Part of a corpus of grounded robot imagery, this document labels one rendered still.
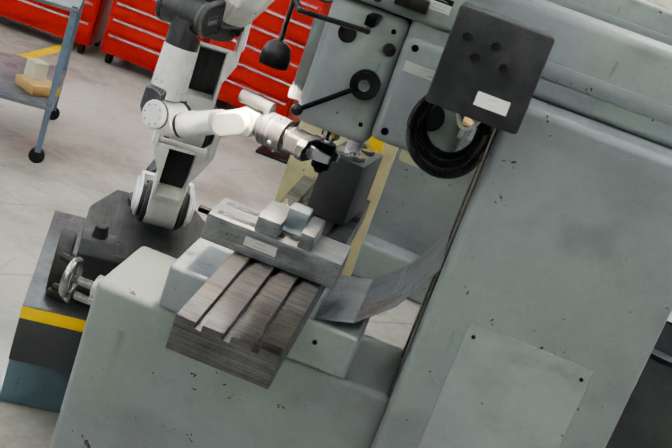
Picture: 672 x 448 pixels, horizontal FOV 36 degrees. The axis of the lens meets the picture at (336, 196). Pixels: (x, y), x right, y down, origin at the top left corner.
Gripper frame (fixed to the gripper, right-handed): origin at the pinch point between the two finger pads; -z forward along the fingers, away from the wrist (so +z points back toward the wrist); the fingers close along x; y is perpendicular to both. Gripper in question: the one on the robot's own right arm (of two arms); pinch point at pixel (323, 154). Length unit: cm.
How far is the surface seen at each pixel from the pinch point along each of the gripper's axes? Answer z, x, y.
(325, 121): -1.5, -9.9, -10.5
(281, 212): 2.9, -6.7, 16.2
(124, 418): 20, -22, 81
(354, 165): 3.4, 33.8, 9.0
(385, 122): -15.1, -8.4, -15.9
